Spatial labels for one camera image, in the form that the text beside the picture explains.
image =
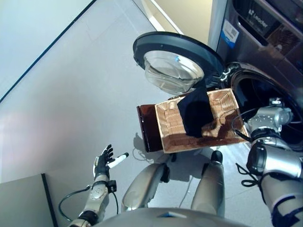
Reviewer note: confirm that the blue white barcode sticker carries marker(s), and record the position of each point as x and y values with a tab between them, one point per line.
230	32

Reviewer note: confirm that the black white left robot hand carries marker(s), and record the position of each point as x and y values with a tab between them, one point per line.
103	163

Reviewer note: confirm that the silver right robot leg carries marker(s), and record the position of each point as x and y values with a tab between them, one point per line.
210	189

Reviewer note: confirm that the silver left robot leg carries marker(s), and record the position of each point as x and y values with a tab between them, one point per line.
142	186

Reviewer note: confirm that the grey robot torso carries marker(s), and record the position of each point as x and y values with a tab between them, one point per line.
165	218

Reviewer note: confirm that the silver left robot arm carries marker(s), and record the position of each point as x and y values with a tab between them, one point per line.
97	196

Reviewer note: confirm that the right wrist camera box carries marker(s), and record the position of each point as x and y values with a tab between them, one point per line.
275	101

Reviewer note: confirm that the grey box with black edge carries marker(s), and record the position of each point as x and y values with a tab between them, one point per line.
23	201

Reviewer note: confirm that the black garment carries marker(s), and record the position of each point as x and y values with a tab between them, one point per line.
195	113

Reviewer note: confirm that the round glass washing machine door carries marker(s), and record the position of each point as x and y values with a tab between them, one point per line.
180	45

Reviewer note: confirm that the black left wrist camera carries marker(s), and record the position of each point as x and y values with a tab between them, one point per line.
112	185

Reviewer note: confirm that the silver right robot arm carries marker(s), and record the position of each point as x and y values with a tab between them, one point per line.
277	160

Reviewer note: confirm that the brown wicker laundry basket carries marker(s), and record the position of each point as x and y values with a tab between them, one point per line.
170	132

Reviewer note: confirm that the silver robot leg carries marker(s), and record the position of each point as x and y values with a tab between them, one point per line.
210	189
142	186

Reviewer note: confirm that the grey front-load washing machine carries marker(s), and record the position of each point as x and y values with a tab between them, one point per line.
260	54

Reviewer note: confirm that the white counter cabinet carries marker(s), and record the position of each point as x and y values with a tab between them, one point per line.
180	14

